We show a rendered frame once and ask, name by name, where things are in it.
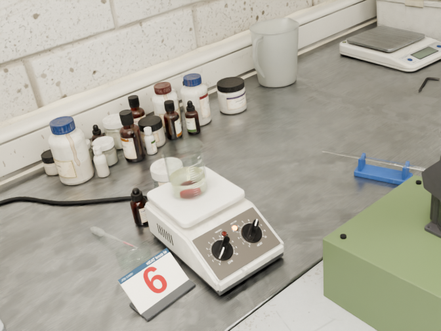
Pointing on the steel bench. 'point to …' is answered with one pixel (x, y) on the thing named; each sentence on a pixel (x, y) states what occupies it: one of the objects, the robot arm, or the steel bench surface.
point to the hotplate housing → (184, 242)
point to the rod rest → (382, 173)
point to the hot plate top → (214, 194)
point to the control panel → (243, 257)
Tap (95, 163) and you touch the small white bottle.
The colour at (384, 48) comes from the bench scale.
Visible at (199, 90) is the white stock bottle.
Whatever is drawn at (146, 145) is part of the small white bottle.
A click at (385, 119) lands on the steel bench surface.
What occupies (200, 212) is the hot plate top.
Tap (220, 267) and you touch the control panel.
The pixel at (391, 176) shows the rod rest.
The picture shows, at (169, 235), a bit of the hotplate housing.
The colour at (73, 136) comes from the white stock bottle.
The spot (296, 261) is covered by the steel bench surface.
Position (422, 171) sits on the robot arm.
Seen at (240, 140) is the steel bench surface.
